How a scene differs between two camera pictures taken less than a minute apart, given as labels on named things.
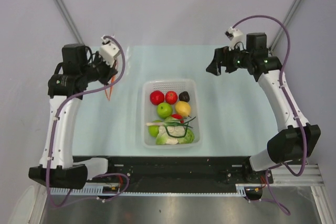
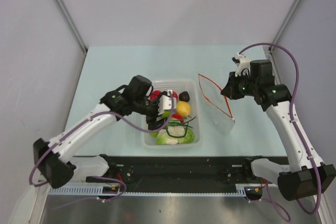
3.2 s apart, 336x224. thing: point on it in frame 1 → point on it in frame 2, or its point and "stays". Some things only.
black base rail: [174, 171] stays
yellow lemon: [183, 108] stays
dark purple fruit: [184, 96] stays
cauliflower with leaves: [163, 138] stays
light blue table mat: [237, 118] stays
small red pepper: [178, 116] stays
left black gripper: [109, 72] → [153, 124]
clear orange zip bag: [108, 91] → [221, 118]
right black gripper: [222, 54] → [230, 90]
